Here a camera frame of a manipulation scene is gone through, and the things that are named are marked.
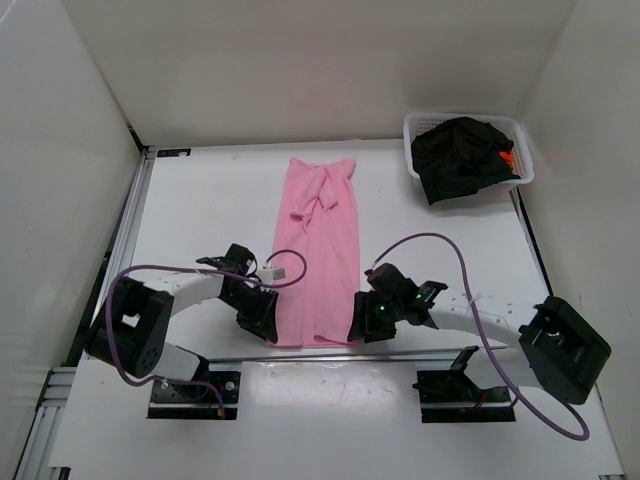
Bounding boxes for pink t shirt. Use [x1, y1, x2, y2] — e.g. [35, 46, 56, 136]
[273, 158, 360, 348]

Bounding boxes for black t shirt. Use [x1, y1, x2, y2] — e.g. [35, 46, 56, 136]
[411, 117, 519, 205]

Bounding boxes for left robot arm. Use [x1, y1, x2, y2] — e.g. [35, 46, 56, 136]
[84, 244, 307, 385]

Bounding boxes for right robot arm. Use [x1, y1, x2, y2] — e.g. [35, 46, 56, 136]
[343, 263, 612, 405]

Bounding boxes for white front cover board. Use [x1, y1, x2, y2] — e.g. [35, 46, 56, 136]
[50, 360, 623, 479]

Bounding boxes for blue table label sticker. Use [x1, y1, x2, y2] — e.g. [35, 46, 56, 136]
[156, 148, 191, 158]

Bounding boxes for white plastic basket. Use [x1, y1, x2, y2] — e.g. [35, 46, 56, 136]
[403, 112, 534, 193]

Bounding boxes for orange garment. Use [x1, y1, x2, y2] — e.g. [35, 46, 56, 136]
[499, 150, 515, 172]

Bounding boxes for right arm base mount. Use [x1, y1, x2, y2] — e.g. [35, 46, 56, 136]
[412, 346, 516, 424]

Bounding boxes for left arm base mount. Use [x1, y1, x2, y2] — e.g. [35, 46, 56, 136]
[147, 363, 242, 421]

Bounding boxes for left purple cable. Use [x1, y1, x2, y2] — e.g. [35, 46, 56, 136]
[103, 249, 309, 409]

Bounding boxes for aluminium table frame rail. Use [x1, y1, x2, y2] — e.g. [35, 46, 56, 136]
[13, 146, 157, 479]

